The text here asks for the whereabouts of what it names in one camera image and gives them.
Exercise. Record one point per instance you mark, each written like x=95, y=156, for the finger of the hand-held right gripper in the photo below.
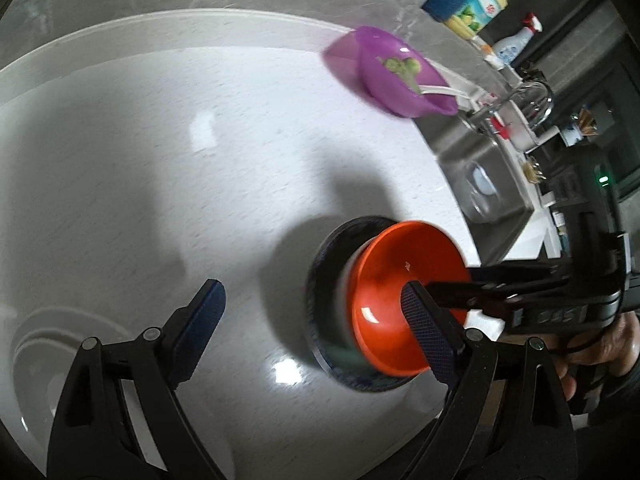
x=475, y=297
x=520, y=271

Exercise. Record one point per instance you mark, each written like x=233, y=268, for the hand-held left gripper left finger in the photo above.
x=200, y=330

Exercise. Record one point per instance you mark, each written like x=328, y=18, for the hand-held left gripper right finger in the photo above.
x=425, y=330

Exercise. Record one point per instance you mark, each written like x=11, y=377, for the orange bowl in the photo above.
x=395, y=280

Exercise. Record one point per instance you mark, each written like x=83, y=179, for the blue-green patterned plate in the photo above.
x=320, y=280

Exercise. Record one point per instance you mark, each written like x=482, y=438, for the person's right hand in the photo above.
x=625, y=340

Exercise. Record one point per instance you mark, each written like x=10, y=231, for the white dish in sink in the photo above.
x=484, y=180

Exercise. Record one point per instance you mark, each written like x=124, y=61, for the steel sink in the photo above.
x=480, y=160

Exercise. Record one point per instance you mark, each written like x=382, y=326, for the chrome faucet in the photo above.
x=537, y=97

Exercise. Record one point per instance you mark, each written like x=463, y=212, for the white spoon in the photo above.
x=445, y=91

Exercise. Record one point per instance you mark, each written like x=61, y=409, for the white spray bottle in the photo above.
x=515, y=42

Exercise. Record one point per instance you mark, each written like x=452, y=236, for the purple plastic bowl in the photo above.
x=380, y=85

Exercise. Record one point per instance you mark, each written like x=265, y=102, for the green vegetable pieces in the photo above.
x=400, y=67

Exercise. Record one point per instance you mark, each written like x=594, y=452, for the blue and yellow pack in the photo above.
x=465, y=7

